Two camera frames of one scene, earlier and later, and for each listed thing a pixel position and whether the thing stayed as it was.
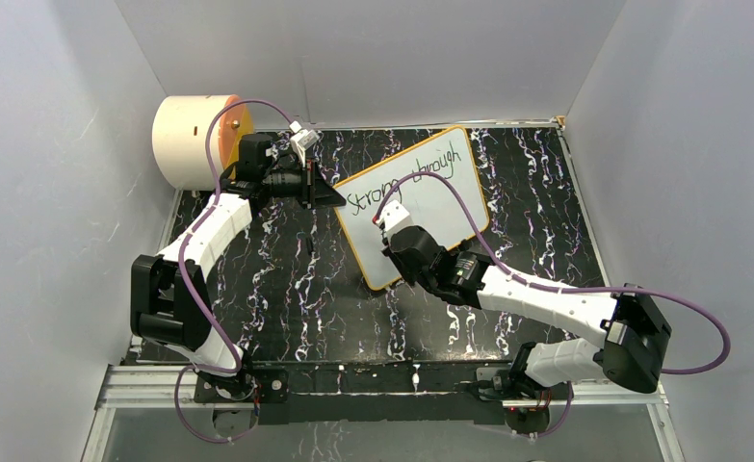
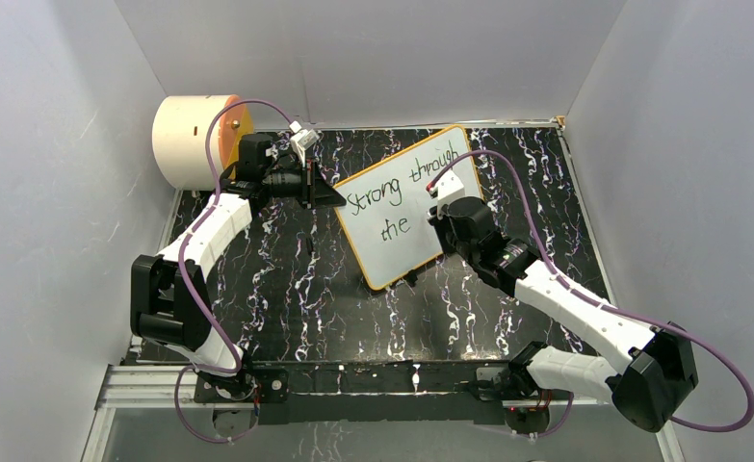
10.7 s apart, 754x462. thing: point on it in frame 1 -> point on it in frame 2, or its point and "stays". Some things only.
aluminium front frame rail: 144,385 stays
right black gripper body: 429,282 -> 447,237
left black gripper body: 308,176 stays
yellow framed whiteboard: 432,185 stays
